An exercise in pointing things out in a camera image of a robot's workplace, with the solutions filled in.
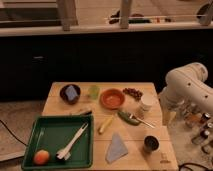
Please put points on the light blue towel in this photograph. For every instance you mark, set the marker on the light blue towel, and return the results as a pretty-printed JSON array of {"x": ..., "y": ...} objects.
[{"x": 116, "y": 149}]

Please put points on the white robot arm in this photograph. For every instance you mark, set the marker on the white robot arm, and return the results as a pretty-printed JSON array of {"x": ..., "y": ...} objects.
[{"x": 186, "y": 83}]

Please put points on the red orange bowl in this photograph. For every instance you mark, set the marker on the red orange bowl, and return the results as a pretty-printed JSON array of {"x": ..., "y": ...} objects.
[{"x": 112, "y": 98}]

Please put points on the dark brown bowl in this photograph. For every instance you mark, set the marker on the dark brown bowl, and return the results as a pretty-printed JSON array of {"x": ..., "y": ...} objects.
[{"x": 64, "y": 96}]

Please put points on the green plastic cup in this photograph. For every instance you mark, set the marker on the green plastic cup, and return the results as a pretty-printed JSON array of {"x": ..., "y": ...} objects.
[{"x": 93, "y": 92}]

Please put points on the bunch of dark grapes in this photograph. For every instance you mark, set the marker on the bunch of dark grapes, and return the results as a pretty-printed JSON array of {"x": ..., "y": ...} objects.
[{"x": 136, "y": 94}]

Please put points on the small brush with dark tip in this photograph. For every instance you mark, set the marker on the small brush with dark tip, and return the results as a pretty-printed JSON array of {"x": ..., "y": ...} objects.
[{"x": 82, "y": 111}]

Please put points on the blue sponge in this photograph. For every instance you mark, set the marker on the blue sponge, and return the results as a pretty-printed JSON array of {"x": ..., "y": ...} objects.
[{"x": 71, "y": 93}]

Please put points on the white paper cup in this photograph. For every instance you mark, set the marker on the white paper cup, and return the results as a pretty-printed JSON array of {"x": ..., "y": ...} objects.
[{"x": 146, "y": 102}]

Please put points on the green pepper toy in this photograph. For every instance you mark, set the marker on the green pepper toy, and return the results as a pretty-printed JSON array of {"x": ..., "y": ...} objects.
[{"x": 126, "y": 117}]

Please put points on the wooden table board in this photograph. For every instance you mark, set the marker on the wooden table board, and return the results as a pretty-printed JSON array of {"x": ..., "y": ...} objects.
[{"x": 163, "y": 159}]

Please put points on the metal fork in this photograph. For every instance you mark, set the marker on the metal fork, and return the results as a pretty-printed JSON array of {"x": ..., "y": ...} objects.
[{"x": 142, "y": 121}]

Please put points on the green plastic tray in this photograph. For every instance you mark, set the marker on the green plastic tray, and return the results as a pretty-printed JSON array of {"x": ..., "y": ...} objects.
[{"x": 53, "y": 133}]

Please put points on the dark metal cup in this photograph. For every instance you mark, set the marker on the dark metal cup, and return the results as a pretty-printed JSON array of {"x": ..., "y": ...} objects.
[{"x": 151, "y": 144}]

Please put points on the white dish brush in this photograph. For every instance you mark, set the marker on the white dish brush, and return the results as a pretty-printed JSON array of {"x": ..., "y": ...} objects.
[{"x": 64, "y": 153}]

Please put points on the orange peach fruit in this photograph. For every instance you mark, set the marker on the orange peach fruit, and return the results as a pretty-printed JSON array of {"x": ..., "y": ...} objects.
[{"x": 41, "y": 157}]

